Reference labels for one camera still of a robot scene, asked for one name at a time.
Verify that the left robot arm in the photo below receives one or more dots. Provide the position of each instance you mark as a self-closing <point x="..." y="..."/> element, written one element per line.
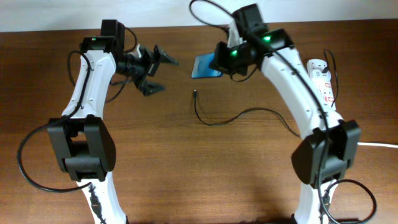
<point x="83" y="146"/>

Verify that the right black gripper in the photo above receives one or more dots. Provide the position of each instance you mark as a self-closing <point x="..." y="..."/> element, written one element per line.
<point x="220" y="58"/>

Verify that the blue screen smartphone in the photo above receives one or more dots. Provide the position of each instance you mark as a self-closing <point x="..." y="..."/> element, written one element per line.
<point x="201" y="67"/>

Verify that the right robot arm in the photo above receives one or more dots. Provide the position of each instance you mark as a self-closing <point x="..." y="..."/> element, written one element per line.
<point x="329" y="143"/>

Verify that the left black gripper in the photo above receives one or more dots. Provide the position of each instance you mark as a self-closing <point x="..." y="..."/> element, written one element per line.
<point x="152" y="65"/>

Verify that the white power strip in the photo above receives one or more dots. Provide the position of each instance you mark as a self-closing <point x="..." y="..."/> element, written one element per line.
<point x="319" y="73"/>

